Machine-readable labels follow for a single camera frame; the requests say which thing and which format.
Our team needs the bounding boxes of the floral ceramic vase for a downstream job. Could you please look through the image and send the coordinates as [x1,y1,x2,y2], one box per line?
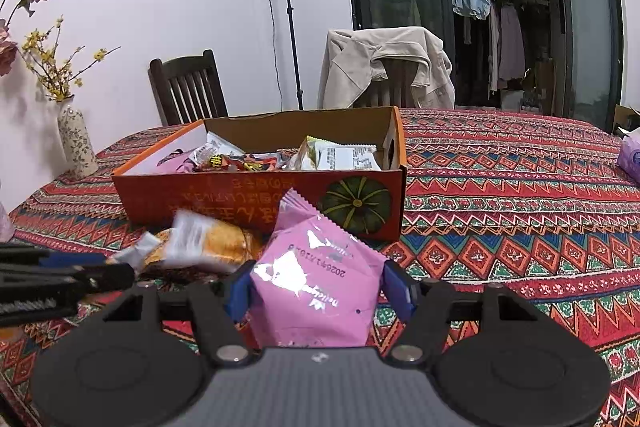
[56,96,99,180]

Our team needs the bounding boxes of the pile of mixed snack packets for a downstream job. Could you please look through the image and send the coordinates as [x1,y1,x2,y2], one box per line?
[155,132,383,172]

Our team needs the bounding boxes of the dark wooden chair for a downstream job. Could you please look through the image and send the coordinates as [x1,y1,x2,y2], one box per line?
[148,49,230,126]

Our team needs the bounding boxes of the large pink snack packet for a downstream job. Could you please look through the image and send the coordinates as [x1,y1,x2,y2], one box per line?
[250,188,390,349]

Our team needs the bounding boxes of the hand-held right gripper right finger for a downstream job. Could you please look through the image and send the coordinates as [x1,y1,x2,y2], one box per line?
[380,259,541,366]

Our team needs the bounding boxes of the red patterned tablecloth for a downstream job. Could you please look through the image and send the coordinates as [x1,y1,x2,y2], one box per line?
[0,107,640,427]

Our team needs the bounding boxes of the purple tissue pack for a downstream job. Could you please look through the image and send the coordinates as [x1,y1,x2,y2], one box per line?
[616,134,640,185]

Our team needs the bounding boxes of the orange cardboard box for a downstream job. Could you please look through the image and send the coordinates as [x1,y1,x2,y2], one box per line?
[111,106,408,243]

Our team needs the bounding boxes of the beige jacket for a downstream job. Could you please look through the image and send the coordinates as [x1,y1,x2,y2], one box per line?
[318,27,456,108]

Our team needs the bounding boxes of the yellow flower branches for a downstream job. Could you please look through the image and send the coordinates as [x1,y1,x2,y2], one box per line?
[20,16,122,102]

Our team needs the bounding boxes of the open brown cardboard box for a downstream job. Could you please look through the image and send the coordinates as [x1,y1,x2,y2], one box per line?
[612,104,640,135]

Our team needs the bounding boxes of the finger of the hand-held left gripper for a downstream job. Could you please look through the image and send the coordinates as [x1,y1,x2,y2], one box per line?
[0,263,137,302]
[0,243,108,269]

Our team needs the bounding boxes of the pale pink vase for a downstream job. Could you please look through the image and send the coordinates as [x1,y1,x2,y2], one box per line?
[0,202,16,243]

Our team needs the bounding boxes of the orange white snack packet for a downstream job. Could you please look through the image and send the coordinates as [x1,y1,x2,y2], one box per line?
[107,209,263,279]

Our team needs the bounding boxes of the black light cable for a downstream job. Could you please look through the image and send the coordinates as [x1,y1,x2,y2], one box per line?
[259,0,284,112]

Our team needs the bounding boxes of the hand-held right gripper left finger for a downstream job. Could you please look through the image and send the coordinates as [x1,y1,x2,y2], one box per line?
[102,259,261,367]

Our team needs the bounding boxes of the pale hanging dress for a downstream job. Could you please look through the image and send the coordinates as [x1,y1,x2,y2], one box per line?
[496,4,526,80]

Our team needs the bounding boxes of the wooden chair under jacket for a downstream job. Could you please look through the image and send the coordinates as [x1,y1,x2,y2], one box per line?
[365,57,418,108]

